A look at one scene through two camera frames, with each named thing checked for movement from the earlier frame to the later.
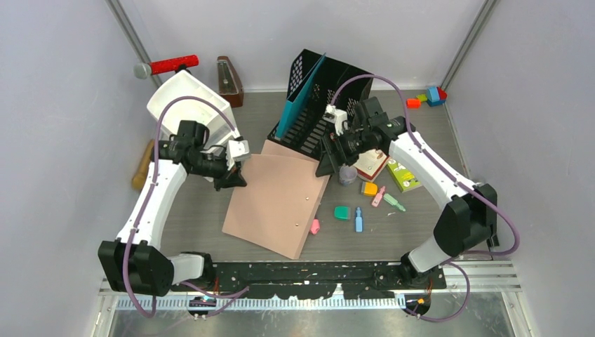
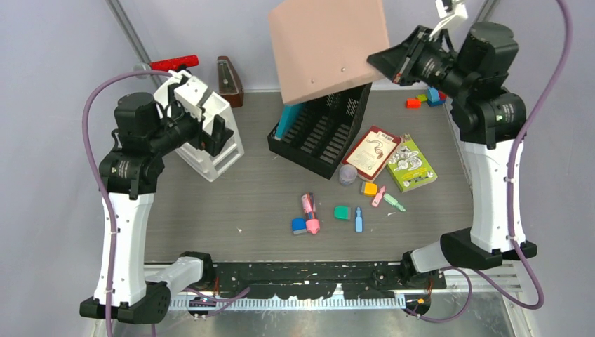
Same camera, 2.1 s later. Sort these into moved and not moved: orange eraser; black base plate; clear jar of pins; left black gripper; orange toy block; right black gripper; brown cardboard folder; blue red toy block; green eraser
Moved: left black gripper; right black gripper; brown cardboard folder
Not moved: orange toy block; black base plate; green eraser; orange eraser; blue red toy block; clear jar of pins
